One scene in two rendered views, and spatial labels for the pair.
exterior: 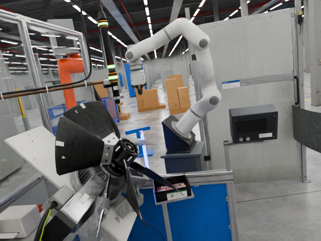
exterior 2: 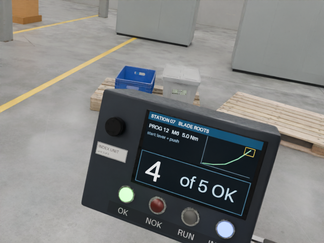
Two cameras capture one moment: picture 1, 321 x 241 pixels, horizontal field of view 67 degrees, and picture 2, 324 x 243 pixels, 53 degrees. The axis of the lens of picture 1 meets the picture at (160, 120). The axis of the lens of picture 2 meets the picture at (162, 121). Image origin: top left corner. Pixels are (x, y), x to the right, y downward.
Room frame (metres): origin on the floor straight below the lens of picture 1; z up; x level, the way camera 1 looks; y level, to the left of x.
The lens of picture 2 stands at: (1.88, -0.55, 1.42)
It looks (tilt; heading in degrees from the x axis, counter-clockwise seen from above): 24 degrees down; 186
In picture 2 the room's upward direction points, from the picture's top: 9 degrees clockwise
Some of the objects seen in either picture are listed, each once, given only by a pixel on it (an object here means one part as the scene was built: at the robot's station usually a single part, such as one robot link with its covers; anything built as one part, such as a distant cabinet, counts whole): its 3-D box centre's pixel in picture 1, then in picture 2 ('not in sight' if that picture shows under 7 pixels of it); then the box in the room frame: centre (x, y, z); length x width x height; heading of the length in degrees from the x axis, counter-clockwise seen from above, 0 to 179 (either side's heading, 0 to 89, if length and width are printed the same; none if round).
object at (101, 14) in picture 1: (109, 56); not in sight; (1.20, 0.20, 1.65); 0.04 x 0.04 x 0.46
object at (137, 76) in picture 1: (137, 76); not in sight; (1.69, 0.11, 1.54); 0.10 x 0.07 x 0.11; 81
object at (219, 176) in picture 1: (164, 180); not in sight; (1.54, 0.03, 0.82); 0.90 x 0.04 x 0.08; 80
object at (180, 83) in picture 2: not in sight; (179, 85); (-1.76, -0.80, 0.31); 0.60 x 0.42 x 0.33; 6
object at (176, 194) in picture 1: (171, 188); not in sight; (1.36, 0.00, 0.85); 0.22 x 0.17 x 0.07; 94
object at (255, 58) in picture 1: (248, 97); not in sight; (2.80, -1.06, 1.10); 1.21 x 0.06 x 2.20; 80
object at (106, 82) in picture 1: (113, 89); not in sight; (1.19, 0.20, 1.50); 0.09 x 0.07 x 0.10; 115
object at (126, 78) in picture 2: not in sight; (136, 83); (-1.71, -1.30, 0.25); 0.60 x 0.41 x 0.22; 6
